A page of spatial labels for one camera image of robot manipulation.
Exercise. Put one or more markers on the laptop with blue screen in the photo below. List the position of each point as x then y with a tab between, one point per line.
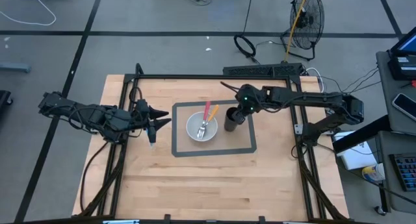
406	43

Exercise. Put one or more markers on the white bowl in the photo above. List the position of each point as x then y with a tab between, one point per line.
211	131

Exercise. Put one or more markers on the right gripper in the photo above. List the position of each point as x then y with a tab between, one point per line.
248	99

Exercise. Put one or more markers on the black smartphone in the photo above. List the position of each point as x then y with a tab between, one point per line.
404	105

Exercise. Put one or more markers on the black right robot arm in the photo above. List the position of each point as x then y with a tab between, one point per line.
308	99

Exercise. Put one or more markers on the black floor object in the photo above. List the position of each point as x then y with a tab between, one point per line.
5	99

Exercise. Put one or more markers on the black computer keyboard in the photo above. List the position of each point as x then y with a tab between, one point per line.
406	172

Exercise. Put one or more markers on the white corner bracket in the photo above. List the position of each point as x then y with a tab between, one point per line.
299	129

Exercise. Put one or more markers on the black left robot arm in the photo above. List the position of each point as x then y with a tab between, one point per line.
84	115

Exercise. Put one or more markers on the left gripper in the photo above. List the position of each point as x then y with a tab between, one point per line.
141	120

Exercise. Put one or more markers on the grey desk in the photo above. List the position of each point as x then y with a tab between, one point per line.
390	97
386	185

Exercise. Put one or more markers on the black beam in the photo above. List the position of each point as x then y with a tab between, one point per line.
360	134

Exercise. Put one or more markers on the white box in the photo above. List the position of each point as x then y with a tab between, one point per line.
357	156

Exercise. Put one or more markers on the grey floor bar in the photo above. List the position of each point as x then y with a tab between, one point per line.
14	67

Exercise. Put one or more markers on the black floor fan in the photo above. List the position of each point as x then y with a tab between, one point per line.
307	22

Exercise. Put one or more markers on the beige mat with grey border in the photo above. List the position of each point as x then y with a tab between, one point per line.
240	141

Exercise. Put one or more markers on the black caster wheel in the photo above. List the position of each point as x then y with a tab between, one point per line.
380	210

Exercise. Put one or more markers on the white canister with yellow label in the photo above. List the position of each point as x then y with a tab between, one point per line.
373	172

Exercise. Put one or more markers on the black box with label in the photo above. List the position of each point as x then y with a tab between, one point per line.
401	68

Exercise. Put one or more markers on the black aluminium table frame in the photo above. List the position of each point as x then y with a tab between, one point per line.
195	76

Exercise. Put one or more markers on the black cup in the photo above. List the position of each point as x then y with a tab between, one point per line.
230	125

